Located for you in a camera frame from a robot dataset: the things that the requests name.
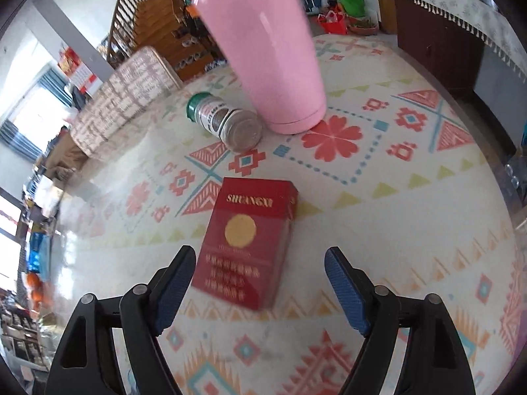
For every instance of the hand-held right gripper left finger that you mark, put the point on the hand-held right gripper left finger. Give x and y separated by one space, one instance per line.
175 292

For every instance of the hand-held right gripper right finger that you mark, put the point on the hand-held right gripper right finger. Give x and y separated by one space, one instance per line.
346 292

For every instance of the red cigarette box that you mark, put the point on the red cigarette box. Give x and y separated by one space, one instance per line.
247 234

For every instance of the green capped pepper jar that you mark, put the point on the green capped pepper jar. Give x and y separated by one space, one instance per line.
224 121

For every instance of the sofa with patterned cover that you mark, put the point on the sofa with patterned cover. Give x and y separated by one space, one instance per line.
119 94

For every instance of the blue curtain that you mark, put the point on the blue curtain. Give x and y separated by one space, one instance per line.
51 86

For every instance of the pink tumbler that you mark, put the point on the pink tumbler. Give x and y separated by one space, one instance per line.
271 57

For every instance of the dark wooden cabinet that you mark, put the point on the dark wooden cabinet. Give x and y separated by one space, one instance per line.
440 45

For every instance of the round brown basket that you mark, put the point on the round brown basket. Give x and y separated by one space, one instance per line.
362 28

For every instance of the wooden staircase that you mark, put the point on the wooden staircase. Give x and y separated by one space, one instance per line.
152 20

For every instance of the green bag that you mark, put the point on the green bag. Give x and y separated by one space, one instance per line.
352 3

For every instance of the fringed floral tablecloth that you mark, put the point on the fringed floral tablecloth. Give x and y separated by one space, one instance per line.
453 4

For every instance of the red wall poster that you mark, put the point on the red wall poster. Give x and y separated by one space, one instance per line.
78 70

